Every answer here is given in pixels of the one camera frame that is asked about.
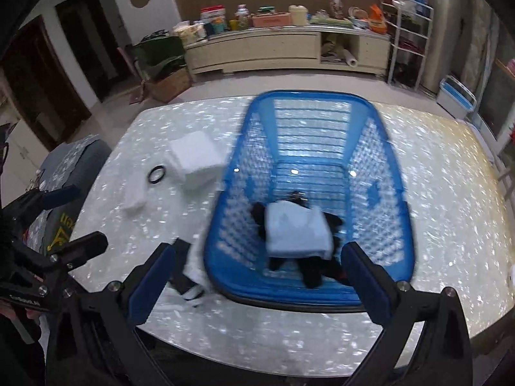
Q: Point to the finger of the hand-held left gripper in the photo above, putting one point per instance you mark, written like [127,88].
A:
[56,198]
[86,247]

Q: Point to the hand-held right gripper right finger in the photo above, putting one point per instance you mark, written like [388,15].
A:
[368,285]

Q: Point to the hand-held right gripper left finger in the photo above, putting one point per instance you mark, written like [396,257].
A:
[149,285]

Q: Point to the white black striped sock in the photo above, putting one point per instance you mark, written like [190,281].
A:
[189,285]

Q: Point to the black cloth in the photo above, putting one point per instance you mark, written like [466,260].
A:
[312,273]

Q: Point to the small white cloth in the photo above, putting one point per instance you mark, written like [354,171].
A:
[134,197]

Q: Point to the light blue towel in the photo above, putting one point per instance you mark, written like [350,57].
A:
[297,229]

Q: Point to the white towel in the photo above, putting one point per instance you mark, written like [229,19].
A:
[195,157]

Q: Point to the blue plastic basket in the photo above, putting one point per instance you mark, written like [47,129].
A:
[309,97]

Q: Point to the grey padded chair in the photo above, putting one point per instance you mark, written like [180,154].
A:
[76,161]

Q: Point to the white cupboard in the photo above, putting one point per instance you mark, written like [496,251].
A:
[20,148]

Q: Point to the broom with dustpan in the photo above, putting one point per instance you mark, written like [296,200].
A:
[134,96]

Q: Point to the small white round cap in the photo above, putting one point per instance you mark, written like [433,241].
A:
[512,275]

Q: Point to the cardboard box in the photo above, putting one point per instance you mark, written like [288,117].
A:
[171,86]

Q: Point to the dark green bag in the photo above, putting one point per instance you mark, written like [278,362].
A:
[157,54]

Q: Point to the blue white plastic bucket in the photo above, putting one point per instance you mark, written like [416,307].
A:
[452,102]

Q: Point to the tissue box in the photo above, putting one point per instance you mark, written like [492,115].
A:
[189,32]

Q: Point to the white paper roll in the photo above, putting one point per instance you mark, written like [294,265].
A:
[350,58]

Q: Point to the teal cup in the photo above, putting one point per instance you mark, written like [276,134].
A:
[220,27]

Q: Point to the standing air conditioner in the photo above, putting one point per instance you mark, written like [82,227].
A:
[440,56]

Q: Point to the red white box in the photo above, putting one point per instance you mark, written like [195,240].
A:
[212,14]

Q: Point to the white metal shelf rack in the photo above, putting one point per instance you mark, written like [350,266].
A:
[425,48]

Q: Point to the cream TV cabinet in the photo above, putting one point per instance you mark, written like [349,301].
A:
[249,48]

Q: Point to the patterned curtain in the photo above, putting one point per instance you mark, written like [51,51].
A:
[476,48]

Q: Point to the green folded cloth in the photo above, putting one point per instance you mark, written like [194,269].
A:
[332,21]

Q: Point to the orange packet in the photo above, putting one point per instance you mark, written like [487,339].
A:
[377,18]

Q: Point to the cream plastic jug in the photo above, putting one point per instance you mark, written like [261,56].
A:
[298,16]

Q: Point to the pink box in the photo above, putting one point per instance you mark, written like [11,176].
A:
[271,20]

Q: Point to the dark wooden door frame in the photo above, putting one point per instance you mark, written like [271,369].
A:
[64,76]
[116,48]

